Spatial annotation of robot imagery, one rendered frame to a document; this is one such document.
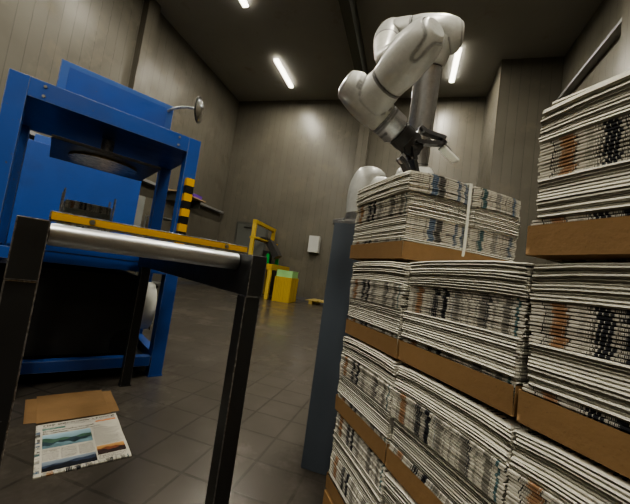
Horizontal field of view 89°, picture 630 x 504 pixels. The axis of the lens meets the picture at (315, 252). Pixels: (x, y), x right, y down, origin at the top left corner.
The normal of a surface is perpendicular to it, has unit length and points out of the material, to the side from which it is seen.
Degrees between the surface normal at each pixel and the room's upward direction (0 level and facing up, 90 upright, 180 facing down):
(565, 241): 91
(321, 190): 90
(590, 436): 92
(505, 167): 90
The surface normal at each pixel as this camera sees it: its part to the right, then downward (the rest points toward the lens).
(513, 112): -0.27, -0.11
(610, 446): -0.94, -0.11
